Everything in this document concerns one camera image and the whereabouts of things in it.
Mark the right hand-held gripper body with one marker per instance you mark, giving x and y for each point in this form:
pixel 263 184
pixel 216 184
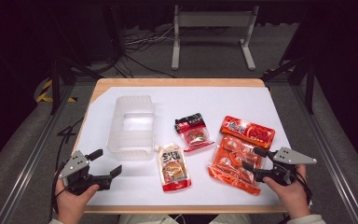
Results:
pixel 292 158

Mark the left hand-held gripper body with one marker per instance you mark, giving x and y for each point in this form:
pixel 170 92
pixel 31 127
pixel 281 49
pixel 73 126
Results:
pixel 74 165

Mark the large orange snack bag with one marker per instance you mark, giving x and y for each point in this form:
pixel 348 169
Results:
pixel 233 149

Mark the translucent plastic storage bin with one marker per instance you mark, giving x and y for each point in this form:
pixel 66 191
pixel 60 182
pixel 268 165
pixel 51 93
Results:
pixel 133 143

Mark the beige and red sauce pouch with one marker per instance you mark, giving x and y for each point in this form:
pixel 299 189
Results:
pixel 173 169

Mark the black and red snack packet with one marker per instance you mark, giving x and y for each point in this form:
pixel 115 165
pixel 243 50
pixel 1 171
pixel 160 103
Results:
pixel 194 132

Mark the person's right hand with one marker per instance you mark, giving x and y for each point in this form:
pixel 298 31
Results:
pixel 292 196

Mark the person's left hand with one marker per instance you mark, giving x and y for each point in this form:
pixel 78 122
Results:
pixel 71 205

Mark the black metal stand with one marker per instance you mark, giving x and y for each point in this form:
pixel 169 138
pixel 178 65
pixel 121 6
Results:
pixel 309 90
pixel 55 84

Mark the yellow and black floor tape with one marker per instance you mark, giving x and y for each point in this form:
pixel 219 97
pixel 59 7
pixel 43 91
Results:
pixel 45 90

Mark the white table cover sheet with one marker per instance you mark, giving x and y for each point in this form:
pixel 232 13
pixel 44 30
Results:
pixel 183 99

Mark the aluminium floor rail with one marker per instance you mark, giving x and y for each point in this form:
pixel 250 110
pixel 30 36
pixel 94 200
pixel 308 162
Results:
pixel 34 152
pixel 329 152

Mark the white metal stand frame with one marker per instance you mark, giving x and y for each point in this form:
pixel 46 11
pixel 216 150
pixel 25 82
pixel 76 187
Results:
pixel 214 19

